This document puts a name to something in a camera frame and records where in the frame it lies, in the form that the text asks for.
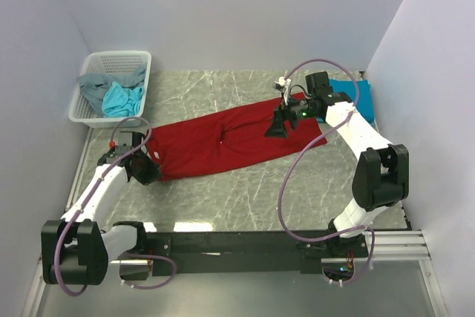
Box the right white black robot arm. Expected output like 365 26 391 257
265 72 409 257

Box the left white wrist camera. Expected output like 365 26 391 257
107 140 134 157

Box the white plastic laundry basket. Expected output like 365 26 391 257
68 50 151 128

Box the red t shirt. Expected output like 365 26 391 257
146 98 321 181

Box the black base crossbar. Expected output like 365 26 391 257
103 230 370 283

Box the light blue t shirt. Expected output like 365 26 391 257
102 82 144 118

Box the folded teal t shirt stack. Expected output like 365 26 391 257
329 79 375 124

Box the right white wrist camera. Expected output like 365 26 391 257
274 76 292 105

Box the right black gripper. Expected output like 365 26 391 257
264 93 317 140

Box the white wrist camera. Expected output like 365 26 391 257
107 140 134 157
274 76 292 105

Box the grey blue t shirt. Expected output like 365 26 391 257
79 64 147 117

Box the aluminium rail frame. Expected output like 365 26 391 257
20 131 448 317

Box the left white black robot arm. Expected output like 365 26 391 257
41 131 161 286

